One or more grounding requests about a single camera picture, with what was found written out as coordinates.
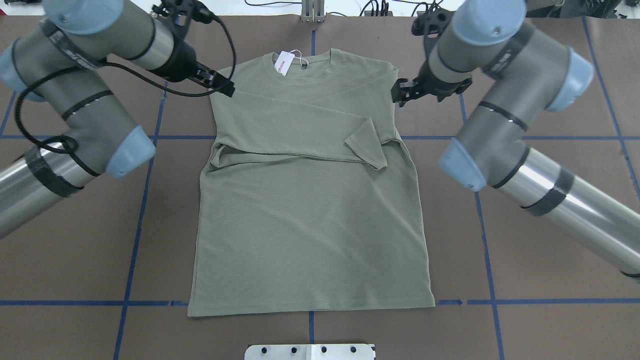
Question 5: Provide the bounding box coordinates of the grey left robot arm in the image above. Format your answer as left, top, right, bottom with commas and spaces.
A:
1, 0, 234, 237

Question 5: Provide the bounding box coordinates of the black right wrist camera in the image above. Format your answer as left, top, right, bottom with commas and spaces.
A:
411, 7, 455, 38

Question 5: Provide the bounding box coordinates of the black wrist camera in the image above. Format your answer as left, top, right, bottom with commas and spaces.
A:
411, 7, 455, 38
150, 0, 220, 27

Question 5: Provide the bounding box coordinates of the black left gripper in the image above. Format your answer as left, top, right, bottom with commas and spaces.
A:
150, 41, 235, 98

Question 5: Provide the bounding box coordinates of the olive green long-sleeve shirt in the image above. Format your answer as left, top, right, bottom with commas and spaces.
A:
187, 48, 435, 318

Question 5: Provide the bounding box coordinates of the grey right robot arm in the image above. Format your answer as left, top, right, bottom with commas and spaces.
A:
391, 0, 640, 281

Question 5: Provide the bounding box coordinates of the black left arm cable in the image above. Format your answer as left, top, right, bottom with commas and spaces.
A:
14, 15, 237, 178

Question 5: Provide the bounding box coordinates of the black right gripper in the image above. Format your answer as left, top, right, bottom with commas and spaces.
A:
391, 63, 473, 107

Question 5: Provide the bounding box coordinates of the grey aluminium camera post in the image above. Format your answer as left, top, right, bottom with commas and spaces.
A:
300, 0, 326, 24

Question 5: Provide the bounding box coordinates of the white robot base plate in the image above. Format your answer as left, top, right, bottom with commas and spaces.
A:
244, 342, 377, 360

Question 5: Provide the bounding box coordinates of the white red price tag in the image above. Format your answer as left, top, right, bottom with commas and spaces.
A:
274, 48, 304, 76

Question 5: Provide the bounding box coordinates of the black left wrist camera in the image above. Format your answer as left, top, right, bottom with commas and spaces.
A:
150, 0, 220, 27

